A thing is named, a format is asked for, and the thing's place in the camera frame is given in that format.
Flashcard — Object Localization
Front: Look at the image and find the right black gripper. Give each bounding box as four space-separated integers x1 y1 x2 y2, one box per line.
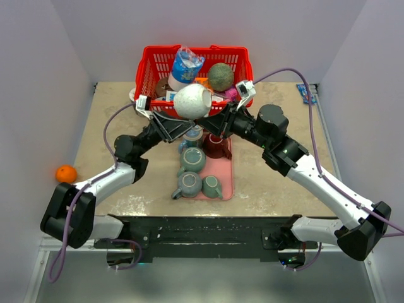
198 99 271 149

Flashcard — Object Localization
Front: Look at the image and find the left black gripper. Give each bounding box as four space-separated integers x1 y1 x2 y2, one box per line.
136 110 198 158

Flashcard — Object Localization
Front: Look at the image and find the white speckled mug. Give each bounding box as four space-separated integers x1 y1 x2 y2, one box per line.
174 83 212 120

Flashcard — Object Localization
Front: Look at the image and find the small green mug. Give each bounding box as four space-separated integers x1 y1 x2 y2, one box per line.
201 175 223 199

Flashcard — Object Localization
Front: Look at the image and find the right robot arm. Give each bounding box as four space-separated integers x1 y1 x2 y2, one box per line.
196 103 391 261

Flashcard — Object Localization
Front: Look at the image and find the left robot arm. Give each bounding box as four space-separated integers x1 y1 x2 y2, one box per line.
40 112 195 249

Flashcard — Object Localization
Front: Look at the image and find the light blue tall mug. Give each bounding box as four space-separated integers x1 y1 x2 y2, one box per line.
178 126 203 154

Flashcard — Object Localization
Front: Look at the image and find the dark red mug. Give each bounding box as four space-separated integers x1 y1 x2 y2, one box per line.
202 134 232 160

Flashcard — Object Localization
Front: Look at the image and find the teal green mug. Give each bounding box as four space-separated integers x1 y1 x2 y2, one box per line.
177 147 206 177

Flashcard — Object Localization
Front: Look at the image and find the grey blue mug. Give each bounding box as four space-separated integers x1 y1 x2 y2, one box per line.
171 172 203 199

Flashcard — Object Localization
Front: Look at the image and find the pink small box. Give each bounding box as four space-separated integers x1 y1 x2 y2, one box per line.
225 88 238 101

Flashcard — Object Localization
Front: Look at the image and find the white blue flat box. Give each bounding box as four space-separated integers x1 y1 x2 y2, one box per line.
165 90 177 102

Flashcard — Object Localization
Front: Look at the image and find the green netted melon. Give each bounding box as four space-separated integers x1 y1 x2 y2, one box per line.
208 62 234 92

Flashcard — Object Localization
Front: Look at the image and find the orange package in basket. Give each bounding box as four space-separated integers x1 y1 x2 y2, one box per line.
194 77 209 88

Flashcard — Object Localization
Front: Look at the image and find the black labelled paper roll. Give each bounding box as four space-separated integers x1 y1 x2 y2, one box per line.
129 88 137 105

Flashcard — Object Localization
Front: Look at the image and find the pink plastic tray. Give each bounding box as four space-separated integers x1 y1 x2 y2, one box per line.
194 139 234 200

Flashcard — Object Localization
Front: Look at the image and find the red plastic shopping basket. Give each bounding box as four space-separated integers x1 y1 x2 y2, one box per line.
134 45 253 118

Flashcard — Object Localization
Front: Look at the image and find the blue white paper towel roll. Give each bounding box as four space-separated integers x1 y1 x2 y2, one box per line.
168 47 205 91

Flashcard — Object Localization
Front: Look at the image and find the blue snack packet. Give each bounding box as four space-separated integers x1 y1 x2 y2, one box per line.
296 83 318 104

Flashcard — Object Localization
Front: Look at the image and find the orange fruit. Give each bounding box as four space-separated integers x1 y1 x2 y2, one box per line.
55 165 78 183

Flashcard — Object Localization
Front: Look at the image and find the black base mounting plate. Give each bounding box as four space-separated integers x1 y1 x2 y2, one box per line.
95 216 318 264

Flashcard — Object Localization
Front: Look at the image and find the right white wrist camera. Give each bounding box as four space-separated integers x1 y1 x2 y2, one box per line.
235 80 256 109

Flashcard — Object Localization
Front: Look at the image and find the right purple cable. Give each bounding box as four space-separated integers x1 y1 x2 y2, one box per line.
252 67 404 238

